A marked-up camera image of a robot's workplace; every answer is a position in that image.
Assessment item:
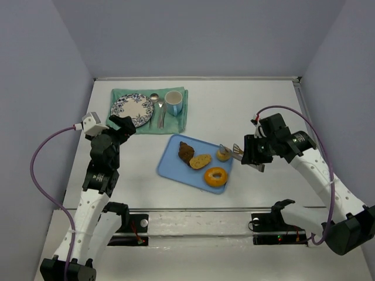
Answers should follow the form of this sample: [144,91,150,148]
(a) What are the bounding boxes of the stainless steel serving tongs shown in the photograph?
[219,143,265,173]

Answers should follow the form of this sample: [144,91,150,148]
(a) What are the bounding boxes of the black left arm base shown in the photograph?
[108,214,149,246]

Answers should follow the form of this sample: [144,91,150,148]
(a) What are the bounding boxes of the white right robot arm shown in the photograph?
[241,114,374,256]

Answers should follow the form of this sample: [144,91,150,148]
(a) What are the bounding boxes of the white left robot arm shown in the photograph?
[40,112,136,280]

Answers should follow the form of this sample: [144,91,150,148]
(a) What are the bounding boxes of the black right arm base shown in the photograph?
[248,213,309,245]

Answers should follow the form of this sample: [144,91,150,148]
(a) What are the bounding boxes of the sliced bread loaf piece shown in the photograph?
[189,154,212,170]

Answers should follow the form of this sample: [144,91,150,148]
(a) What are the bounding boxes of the blue floral ceramic plate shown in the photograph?
[110,93,154,128]

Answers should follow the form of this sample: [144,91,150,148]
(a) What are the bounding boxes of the green cloth placemat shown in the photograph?
[108,87,188,135]

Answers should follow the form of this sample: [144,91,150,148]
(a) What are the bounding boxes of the steel spoon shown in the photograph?
[149,93,159,129]

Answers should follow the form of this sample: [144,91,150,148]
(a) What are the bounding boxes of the steel fork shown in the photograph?
[157,100,164,129]

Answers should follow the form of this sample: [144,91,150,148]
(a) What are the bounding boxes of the steel table knife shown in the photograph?
[160,104,167,129]

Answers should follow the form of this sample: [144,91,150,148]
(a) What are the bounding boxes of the light blue ceramic mug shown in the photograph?
[164,91,183,116]

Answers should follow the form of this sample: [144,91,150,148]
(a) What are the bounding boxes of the yellow muffin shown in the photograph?
[216,148,231,162]

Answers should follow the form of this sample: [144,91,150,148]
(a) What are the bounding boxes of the dark brown croissant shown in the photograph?
[178,142,195,166]

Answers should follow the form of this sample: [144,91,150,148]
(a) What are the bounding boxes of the light blue plastic tray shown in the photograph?
[156,134,233,194]

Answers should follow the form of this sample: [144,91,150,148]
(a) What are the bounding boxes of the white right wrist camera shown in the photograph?
[251,114,265,138]

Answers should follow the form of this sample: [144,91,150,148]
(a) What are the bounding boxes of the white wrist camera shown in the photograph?
[251,114,265,138]
[82,112,108,136]

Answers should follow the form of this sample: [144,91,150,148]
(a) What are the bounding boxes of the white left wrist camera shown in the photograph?
[82,112,108,136]

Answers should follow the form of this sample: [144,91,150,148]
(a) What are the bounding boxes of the glazed bagel ring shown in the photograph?
[203,166,229,188]

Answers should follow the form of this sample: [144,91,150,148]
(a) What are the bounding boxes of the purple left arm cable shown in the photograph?
[30,124,84,276]

